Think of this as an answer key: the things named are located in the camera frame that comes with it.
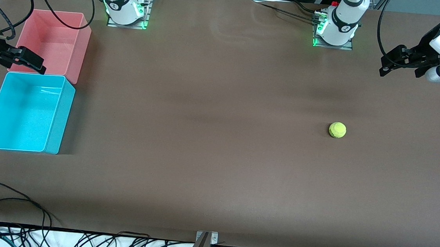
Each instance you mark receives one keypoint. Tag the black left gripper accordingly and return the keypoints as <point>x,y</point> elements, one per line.
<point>423,48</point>

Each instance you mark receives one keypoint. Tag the yellow-green tennis ball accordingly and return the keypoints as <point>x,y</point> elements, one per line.
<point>337,130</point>

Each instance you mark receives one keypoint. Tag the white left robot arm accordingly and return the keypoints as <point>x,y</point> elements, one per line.
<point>341,23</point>

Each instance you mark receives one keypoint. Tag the pink plastic bin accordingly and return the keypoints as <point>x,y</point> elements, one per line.
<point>54,36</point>

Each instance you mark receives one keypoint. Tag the blue plastic bin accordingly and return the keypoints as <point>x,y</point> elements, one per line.
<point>24,116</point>

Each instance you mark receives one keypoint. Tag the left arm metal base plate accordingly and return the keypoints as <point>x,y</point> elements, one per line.
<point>347,47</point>

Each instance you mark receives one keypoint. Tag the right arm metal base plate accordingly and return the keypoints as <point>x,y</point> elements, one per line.
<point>147,13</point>

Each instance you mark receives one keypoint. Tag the silver metal bracket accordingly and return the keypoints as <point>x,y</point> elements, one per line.
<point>214,237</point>

